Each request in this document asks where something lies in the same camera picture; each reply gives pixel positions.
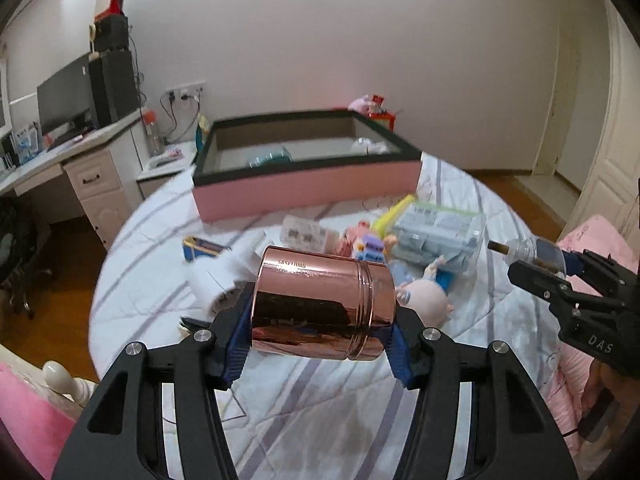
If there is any red plastic crate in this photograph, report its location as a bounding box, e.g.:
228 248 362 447
370 109 399 134

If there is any red and white box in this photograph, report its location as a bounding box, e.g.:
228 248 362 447
94 0 126 22

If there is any pink storage box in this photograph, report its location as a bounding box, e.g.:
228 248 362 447
192 109 425 223

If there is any pink cushion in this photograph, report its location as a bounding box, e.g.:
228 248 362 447
0 360 77 480

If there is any clear pack of tissue packets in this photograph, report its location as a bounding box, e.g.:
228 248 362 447
387 202 488 279

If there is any black box on tower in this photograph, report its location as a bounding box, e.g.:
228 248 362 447
94 14 130 54

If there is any black computer monitor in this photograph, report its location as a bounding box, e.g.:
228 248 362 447
36 54 99 137

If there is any black computer tower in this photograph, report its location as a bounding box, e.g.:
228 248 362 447
88 49 140 129

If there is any pig doll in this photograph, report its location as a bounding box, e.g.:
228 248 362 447
395 255 456 322

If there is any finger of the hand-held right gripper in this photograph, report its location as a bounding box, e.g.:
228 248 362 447
561 249 640 294
506 259 577 307

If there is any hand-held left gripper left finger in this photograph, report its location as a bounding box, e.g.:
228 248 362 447
51 282 258 480

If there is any white cup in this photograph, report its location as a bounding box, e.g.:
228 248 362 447
187 249 262 314

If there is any blue and yellow snack bag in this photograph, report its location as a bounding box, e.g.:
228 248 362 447
194 112 212 154

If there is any white wall outlet strip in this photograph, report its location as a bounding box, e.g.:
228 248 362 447
165 79 207 102

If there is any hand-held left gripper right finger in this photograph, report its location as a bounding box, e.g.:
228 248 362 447
385 307 581 480

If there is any clear water bottle red cap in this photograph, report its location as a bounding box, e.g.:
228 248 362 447
142 108 164 157

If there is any clear plastic bottle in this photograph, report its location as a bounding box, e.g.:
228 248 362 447
487 236 566 272

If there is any white desk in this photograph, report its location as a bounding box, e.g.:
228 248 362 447
0 109 147 252

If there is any white bed post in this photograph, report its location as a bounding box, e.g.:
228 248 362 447
42 360 99 407

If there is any white door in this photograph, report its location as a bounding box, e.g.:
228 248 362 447
567 7 640 238

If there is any black office chair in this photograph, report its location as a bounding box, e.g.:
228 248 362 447
0 195 54 319

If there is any rose gold metal canister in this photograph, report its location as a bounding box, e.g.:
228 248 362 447
250 245 398 362

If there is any yellow highlighter pen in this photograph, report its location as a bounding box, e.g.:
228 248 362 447
371 193 417 237

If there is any white nightstand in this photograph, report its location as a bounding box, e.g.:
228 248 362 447
137 140 202 202

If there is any pink building block toy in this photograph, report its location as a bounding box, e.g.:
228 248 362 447
340 224 389 264

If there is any blue rectangular box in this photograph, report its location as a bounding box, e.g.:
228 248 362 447
182 235 232 264

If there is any teal jar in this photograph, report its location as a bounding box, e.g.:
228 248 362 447
247 146 292 169

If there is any pink quilt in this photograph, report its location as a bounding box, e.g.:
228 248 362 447
545 214 640 461

